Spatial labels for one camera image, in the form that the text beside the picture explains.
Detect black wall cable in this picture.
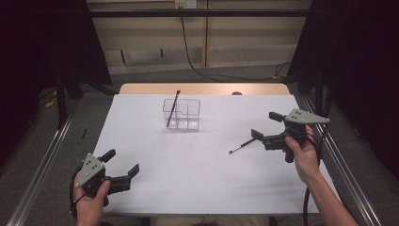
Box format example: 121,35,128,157
180,15,293,83

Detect black makeup brush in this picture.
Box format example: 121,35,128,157
228,137,258,155
166,89,182,128

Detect clear acrylic organizer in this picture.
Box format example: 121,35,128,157
162,98,201,132

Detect black stand post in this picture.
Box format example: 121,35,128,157
56,74,68,130

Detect person's left hand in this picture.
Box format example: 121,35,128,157
72,174,111,226

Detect person's right hand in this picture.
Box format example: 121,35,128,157
283,124,322,185

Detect black horizontal frame bar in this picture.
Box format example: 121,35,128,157
88,8,314,19

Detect metal floor rail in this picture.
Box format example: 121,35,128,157
300,95,382,226
6,103,81,226

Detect left hand-held gripper cable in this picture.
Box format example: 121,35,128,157
69,165,87,220

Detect hand-held gripper cable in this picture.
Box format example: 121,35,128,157
69,165,87,220
301,131,324,226

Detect dark curtain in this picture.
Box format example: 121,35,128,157
286,0,399,180
0,0,112,168

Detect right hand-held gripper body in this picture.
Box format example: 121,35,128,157
263,108,331,164

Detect right hand-held gripper cable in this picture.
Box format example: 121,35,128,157
301,131,324,226

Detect wooden table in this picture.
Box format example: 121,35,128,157
118,83,291,96

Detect white table mat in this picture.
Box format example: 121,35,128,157
88,93,341,216

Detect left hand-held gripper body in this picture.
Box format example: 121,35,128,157
74,153,132,198

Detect white wall socket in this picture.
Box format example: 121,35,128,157
174,0,198,9

